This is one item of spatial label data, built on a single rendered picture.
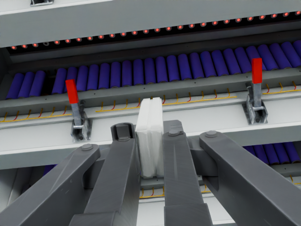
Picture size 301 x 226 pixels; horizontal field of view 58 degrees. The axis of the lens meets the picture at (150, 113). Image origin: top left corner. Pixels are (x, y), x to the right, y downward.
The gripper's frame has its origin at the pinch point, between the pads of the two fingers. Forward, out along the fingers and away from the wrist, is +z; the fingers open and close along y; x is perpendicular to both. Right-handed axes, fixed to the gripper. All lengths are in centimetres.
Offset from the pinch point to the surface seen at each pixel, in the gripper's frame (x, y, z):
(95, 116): -5.5, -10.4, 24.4
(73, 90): -0.4, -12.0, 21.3
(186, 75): -1.2, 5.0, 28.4
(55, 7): 10.3, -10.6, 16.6
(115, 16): 8.6, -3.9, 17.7
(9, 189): -19.2, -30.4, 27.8
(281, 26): 4.6, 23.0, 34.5
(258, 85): -2.7, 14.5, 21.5
